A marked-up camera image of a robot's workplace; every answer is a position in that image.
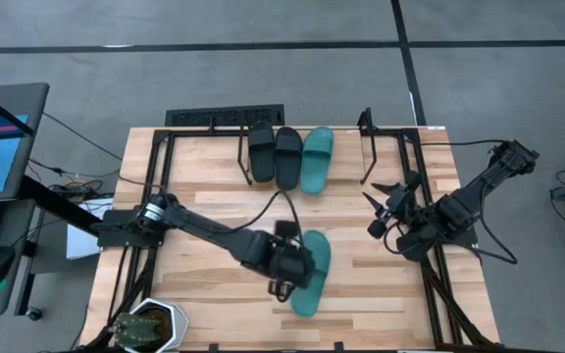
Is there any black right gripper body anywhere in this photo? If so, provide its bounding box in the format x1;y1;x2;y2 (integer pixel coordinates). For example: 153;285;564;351
367;170;422;241

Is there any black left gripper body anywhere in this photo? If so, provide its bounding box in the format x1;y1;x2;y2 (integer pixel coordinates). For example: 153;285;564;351
256;233;317;291

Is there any teal slide sandal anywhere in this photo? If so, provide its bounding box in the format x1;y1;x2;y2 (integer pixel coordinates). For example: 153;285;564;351
289;228;333;319
300;126;335;196

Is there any black slide sandal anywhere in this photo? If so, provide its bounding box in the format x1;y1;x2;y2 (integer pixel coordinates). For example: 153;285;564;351
247;121;278;184
274;126;304;192

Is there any white hexagonal planter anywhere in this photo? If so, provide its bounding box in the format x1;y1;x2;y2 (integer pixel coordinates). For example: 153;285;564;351
128;297;189;353

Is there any green cactus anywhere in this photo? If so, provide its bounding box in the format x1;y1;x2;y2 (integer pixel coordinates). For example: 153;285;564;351
110;312;164;350

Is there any black keyboard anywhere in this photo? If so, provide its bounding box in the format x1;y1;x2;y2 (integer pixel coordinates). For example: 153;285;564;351
164;103;286;127

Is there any white paper sheet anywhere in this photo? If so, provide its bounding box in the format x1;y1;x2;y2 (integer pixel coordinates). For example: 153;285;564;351
65;197;115;261

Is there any grey laptop with blue screen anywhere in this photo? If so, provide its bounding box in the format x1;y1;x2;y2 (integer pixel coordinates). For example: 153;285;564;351
0;81;51;205

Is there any thin black monitor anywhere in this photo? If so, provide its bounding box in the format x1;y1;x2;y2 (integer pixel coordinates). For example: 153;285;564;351
0;82;36;137

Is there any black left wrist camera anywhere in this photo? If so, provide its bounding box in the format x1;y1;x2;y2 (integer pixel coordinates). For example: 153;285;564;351
274;219;302;242

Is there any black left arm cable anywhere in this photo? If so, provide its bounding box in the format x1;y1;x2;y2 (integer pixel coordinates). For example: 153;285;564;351
115;174;306;241

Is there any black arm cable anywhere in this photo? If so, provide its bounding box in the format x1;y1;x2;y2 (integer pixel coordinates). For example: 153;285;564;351
385;139;519;266
115;174;306;241

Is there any wooden shelf with black frame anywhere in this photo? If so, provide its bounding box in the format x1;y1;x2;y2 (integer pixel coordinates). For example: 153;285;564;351
236;107;378;186

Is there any black metal table frame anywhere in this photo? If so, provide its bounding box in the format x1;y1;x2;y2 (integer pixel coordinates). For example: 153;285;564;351
83;125;504;352

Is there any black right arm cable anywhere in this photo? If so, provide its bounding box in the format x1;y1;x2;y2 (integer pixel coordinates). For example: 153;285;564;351
385;139;519;266

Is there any tangled cable bundle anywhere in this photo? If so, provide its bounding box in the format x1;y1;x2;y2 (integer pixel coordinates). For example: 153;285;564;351
46;178;117;203

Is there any thin black floor cable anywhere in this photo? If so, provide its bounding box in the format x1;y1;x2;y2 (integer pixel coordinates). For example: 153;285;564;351
40;111;125;163

